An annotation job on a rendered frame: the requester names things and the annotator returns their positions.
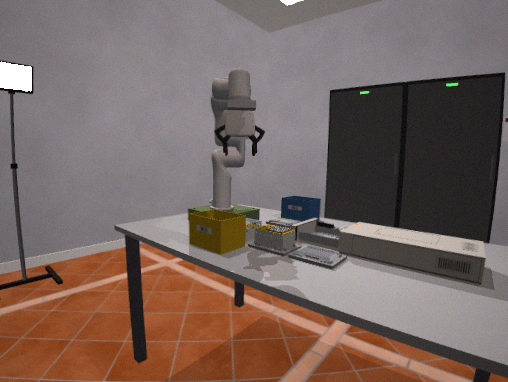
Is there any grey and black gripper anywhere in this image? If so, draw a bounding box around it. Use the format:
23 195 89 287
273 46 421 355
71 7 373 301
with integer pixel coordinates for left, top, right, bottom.
214 110 265 156

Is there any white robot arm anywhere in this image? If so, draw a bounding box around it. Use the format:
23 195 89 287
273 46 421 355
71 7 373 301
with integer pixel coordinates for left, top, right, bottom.
209 68 256 210

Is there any blue open-top box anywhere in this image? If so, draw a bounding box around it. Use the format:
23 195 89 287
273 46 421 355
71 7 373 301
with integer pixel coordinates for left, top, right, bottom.
281 196 321 222

